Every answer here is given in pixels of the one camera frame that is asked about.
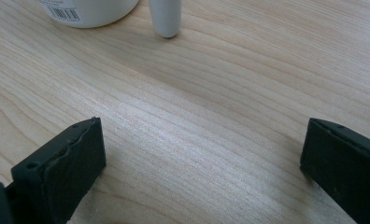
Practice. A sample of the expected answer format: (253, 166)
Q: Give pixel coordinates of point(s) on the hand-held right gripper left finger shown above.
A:
(64, 168)

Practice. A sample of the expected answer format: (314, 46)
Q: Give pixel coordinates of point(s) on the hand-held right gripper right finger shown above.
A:
(345, 165)

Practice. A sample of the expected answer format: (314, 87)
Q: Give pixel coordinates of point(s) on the white container with barcode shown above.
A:
(92, 11)

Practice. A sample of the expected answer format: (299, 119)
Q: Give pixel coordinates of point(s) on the white pestle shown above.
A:
(165, 17)

